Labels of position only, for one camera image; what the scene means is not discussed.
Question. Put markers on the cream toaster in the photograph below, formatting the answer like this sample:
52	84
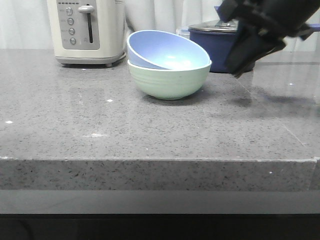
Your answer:
87	32

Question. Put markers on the white curtain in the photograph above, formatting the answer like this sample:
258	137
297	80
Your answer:
24	24

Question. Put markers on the blue bowl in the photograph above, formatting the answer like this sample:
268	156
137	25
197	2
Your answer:
163	50

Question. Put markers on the clear plastic container blue lid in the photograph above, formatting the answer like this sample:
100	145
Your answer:
183	31

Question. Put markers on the dark blue saucepan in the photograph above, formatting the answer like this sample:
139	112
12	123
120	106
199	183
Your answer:
217	45

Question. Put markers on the glass pot lid blue knob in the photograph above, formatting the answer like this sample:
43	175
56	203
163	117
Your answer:
216	26

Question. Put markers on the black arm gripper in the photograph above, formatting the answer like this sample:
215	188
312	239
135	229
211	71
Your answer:
274	20

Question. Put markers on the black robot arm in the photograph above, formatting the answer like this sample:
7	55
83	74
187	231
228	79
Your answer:
262	27

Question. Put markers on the green bowl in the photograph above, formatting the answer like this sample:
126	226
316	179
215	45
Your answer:
169	84

